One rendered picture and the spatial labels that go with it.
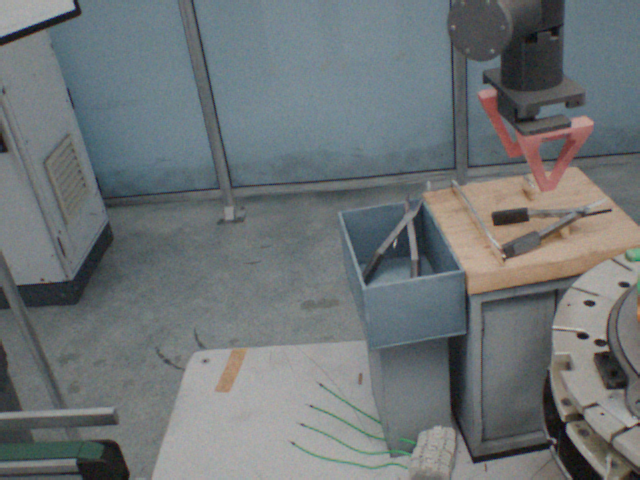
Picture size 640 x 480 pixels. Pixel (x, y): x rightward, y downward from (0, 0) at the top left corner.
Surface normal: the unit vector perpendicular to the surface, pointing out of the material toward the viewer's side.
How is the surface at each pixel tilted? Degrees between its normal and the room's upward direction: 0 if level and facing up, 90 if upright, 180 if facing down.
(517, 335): 90
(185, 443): 0
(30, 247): 90
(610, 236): 0
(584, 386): 0
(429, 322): 90
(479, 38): 91
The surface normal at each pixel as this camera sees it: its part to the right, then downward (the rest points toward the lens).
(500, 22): -0.64, 0.49
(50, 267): -0.06, 0.53
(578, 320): -0.12, -0.84
